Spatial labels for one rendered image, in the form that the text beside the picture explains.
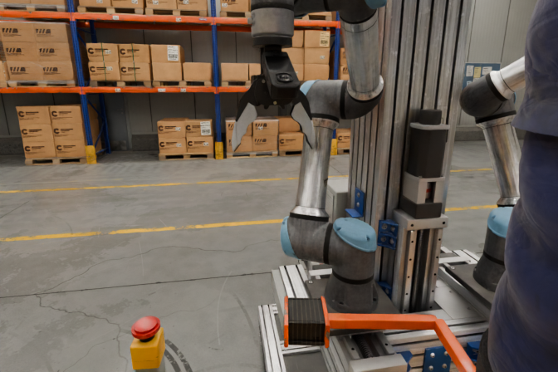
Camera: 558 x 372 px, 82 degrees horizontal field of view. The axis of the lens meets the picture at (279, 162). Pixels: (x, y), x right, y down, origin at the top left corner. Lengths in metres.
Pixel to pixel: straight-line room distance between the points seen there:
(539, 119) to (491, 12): 11.27
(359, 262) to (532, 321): 0.55
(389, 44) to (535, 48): 0.66
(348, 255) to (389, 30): 0.63
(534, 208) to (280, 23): 0.43
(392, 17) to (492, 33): 10.62
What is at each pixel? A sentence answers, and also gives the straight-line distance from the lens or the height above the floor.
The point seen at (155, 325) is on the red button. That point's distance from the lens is 0.98.
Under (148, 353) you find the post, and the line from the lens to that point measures 1.00.
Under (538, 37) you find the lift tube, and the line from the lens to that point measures 0.39.
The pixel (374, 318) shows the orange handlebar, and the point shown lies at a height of 1.20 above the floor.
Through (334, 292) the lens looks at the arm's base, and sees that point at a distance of 0.97.
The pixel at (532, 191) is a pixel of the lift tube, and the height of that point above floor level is 1.54.
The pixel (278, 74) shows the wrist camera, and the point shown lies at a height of 1.66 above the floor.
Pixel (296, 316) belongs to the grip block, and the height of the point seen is 1.21.
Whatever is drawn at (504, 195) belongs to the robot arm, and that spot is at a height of 1.29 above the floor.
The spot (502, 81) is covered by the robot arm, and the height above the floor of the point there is 1.65.
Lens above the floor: 1.64
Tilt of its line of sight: 14 degrees down
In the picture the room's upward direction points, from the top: straight up
